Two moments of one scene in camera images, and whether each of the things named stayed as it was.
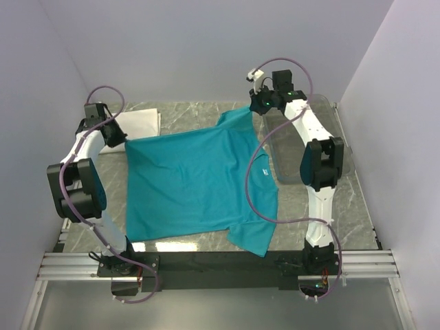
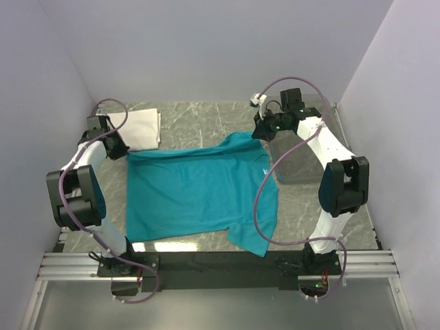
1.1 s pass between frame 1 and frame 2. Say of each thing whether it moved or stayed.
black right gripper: moved
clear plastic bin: stayed
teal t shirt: moved
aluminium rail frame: stayed
